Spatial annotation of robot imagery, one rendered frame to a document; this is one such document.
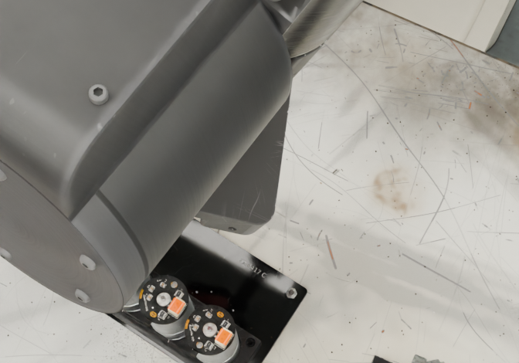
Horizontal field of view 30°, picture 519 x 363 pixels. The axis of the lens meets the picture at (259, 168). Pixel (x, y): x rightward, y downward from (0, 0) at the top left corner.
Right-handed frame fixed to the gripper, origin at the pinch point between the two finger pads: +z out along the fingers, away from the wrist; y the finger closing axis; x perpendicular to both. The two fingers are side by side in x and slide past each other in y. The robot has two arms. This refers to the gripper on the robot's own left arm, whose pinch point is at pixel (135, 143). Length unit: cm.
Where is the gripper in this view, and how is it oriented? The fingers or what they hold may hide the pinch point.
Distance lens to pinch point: 38.2
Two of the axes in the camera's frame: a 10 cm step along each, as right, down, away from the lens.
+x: 9.4, 2.3, 2.5
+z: -3.1, 3.0, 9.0
